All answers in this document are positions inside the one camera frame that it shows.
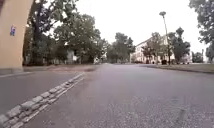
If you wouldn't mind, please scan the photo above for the dry grass patch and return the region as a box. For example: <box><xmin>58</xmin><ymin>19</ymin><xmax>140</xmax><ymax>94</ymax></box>
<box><xmin>23</xmin><ymin>63</ymin><xmax>100</xmax><ymax>73</ymax></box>

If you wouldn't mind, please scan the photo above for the group of large trees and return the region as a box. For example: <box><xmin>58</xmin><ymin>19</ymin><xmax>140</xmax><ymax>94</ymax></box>
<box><xmin>23</xmin><ymin>0</ymin><xmax>110</xmax><ymax>66</ymax></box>

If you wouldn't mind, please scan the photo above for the grey asphalt road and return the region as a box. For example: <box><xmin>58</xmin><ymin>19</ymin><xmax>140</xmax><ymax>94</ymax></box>
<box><xmin>23</xmin><ymin>63</ymin><xmax>214</xmax><ymax>128</ymax></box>

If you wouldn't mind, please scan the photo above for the grey asphalt side path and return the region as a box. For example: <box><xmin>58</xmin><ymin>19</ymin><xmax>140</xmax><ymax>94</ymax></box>
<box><xmin>0</xmin><ymin>70</ymin><xmax>83</xmax><ymax>118</ymax></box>

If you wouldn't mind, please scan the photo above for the dark tree cluster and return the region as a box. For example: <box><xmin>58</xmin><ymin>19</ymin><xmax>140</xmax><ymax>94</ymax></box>
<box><xmin>106</xmin><ymin>32</ymin><xmax>136</xmax><ymax>65</ymax></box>

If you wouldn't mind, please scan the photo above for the grass verge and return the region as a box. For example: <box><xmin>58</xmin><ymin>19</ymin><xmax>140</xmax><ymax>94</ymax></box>
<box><xmin>140</xmin><ymin>62</ymin><xmax>214</xmax><ymax>75</ymax></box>

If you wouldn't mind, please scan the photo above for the yellow building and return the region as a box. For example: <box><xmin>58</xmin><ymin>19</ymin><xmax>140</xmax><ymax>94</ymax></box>
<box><xmin>0</xmin><ymin>0</ymin><xmax>35</xmax><ymax>75</ymax></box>

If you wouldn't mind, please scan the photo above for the large tree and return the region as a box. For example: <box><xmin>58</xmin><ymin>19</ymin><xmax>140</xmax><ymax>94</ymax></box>
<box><xmin>188</xmin><ymin>0</ymin><xmax>214</xmax><ymax>64</ymax></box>

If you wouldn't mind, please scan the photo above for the cobblestone kerb strip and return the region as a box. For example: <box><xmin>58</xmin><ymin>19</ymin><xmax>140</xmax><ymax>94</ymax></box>
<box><xmin>0</xmin><ymin>71</ymin><xmax>86</xmax><ymax>128</ymax></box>

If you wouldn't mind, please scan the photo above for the street lamp pole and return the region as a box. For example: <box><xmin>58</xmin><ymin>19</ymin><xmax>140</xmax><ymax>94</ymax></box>
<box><xmin>158</xmin><ymin>11</ymin><xmax>173</xmax><ymax>66</ymax></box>

